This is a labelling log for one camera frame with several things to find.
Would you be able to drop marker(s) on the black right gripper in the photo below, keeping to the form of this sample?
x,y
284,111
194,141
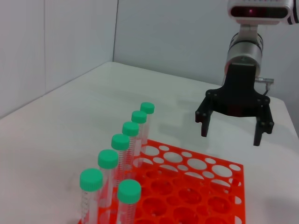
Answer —
x,y
238,93

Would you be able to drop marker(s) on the green capped clear test tube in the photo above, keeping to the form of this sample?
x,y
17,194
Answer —
x,y
91,179
120,141
130,128
108,158
129,191
147,107
139,116

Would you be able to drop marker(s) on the orange plastic test tube rack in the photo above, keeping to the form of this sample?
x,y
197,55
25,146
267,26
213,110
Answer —
x,y
187,196

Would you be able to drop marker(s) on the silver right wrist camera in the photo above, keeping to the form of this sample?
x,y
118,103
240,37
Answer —
x,y
257,11

